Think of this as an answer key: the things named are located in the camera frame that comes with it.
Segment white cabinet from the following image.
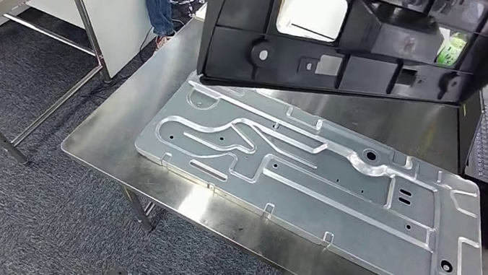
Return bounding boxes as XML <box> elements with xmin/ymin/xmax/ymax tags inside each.
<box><xmin>0</xmin><ymin>0</ymin><xmax>165</xmax><ymax>86</ymax></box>

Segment black plastic plate bracket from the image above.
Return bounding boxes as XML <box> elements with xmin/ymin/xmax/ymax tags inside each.
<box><xmin>194</xmin><ymin>0</ymin><xmax>488</xmax><ymax>126</ymax></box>

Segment stamped metal plate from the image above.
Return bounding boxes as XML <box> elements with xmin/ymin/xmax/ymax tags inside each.
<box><xmin>116</xmin><ymin>63</ymin><xmax>488</xmax><ymax>275</ymax></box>

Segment stainless steel workbench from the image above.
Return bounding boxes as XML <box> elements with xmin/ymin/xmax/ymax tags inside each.
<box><xmin>42</xmin><ymin>3</ymin><xmax>488</xmax><ymax>275</ymax></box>

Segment white desk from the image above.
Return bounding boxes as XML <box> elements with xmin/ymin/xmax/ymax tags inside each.
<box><xmin>275</xmin><ymin>0</ymin><xmax>350</xmax><ymax>45</ymax></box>

